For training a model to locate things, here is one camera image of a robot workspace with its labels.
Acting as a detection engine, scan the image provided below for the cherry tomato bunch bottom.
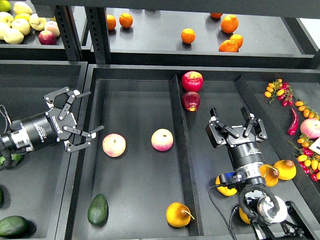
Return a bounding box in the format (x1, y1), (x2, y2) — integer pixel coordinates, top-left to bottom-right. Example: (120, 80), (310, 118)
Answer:
(289, 133), (320, 183)

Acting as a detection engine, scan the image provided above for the dark avocado bottom left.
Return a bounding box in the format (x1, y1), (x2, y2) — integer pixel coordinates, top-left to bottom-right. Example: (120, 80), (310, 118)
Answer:
(0, 215), (29, 238)

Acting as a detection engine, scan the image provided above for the pink apple right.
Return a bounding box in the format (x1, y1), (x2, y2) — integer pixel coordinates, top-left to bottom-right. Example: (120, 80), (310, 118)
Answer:
(151, 128), (174, 152)

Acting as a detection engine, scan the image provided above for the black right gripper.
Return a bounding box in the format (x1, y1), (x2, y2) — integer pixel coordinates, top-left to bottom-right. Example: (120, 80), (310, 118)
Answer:
(205, 105), (268, 173)

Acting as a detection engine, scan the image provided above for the pale peach on shelf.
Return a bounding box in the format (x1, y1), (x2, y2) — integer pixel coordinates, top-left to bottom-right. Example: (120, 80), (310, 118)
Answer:
(44, 20), (60, 38)

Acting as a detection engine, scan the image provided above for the red chili pepper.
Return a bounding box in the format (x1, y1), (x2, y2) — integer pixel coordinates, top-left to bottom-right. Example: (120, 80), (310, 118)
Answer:
(287, 108), (299, 136)

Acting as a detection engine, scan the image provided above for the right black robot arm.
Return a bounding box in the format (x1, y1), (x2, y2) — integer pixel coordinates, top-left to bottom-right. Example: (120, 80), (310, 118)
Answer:
(205, 106), (317, 240)

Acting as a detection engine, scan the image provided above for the pale yellow pear front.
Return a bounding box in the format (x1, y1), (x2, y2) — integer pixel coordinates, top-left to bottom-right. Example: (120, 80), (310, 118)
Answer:
(3, 28), (24, 45)

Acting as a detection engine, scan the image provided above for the left black tray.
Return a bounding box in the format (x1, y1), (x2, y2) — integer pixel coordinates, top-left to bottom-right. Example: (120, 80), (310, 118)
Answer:
(0, 60), (87, 240)

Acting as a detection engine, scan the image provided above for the yellow lemon on shelf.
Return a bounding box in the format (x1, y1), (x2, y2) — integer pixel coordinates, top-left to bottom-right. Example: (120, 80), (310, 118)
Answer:
(14, 13), (31, 22)

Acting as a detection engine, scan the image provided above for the orange far left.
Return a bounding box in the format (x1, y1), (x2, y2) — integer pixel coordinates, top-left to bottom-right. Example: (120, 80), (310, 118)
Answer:
(106, 14), (117, 31)

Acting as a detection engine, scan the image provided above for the pink apple left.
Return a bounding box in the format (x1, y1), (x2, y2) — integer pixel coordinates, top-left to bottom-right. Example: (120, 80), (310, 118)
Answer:
(102, 133), (126, 158)

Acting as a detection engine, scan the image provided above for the bright red apple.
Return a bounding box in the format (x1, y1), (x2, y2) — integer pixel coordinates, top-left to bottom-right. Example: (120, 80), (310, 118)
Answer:
(181, 71), (204, 92)

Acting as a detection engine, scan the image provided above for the middle black tray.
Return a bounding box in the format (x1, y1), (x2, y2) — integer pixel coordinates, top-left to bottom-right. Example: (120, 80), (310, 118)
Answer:
(68, 64), (320, 240)

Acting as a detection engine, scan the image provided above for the pale yellow pear top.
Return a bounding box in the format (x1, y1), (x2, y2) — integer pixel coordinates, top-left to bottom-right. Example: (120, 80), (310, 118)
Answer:
(13, 1), (33, 15)

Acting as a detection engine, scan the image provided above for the yellow pear bottom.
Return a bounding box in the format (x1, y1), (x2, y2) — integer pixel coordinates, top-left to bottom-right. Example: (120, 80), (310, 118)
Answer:
(239, 207), (251, 225)

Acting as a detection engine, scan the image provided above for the pink apple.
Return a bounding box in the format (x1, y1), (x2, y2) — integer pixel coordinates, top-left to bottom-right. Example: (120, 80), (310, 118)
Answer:
(102, 133), (126, 158)
(151, 128), (174, 152)

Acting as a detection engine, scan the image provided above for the red apple on shelf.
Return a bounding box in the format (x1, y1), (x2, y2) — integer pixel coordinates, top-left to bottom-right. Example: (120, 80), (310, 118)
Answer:
(38, 30), (57, 45)

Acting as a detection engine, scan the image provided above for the dark green avocado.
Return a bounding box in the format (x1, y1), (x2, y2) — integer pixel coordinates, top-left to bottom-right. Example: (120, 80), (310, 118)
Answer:
(87, 193), (109, 226)

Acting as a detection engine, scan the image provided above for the pink peach right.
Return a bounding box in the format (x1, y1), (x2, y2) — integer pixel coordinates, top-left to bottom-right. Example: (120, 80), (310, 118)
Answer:
(300, 118), (320, 139)

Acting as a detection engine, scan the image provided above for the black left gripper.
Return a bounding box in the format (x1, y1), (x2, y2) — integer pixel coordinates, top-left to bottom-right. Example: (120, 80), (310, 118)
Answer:
(11, 86), (104, 153)

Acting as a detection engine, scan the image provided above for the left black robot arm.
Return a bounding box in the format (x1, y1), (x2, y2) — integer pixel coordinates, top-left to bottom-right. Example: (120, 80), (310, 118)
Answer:
(0, 86), (104, 170)

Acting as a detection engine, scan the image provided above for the orange front right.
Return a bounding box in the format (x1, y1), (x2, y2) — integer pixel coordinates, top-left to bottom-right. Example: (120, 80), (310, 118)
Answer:
(218, 39), (239, 53)

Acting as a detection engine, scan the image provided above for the pale yellow apple left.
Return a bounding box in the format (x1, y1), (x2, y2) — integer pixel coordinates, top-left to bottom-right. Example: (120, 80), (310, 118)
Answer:
(0, 11), (14, 27)

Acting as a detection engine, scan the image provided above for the orange cherry tomato bunch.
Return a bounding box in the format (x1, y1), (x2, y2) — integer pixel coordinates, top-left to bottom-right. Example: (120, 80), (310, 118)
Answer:
(294, 100), (320, 120)

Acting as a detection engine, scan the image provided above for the orange centre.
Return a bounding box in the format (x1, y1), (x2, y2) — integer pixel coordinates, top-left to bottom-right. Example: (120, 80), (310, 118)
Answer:
(180, 28), (196, 44)

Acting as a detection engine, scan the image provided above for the yellow pear far right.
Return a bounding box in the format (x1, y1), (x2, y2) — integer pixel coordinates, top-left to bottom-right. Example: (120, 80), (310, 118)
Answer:
(273, 159), (297, 181)

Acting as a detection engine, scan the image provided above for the yellow pear with stem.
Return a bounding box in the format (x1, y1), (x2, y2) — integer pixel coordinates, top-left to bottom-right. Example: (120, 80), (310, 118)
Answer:
(166, 202), (195, 228)

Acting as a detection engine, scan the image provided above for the black tray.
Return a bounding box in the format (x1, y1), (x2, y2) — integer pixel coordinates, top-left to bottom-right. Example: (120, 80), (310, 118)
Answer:
(0, 60), (87, 240)
(68, 64), (320, 240)

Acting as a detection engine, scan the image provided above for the cherry tomato bunch top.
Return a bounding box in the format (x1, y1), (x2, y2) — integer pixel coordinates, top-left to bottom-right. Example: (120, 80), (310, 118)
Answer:
(264, 78), (294, 107)

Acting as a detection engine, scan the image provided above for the white price label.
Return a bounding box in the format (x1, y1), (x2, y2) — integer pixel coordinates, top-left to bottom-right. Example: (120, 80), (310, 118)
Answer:
(308, 137), (320, 155)

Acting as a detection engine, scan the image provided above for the orange behind front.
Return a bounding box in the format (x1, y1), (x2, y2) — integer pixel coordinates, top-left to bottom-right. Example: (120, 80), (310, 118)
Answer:
(229, 34), (244, 48)

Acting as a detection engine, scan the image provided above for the dark red apple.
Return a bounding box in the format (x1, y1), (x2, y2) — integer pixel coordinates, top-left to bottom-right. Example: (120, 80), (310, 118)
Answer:
(181, 91), (201, 112)

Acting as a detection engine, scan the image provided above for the light green avocado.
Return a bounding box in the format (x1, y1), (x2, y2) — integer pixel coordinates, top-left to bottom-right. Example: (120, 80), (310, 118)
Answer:
(0, 153), (23, 167)

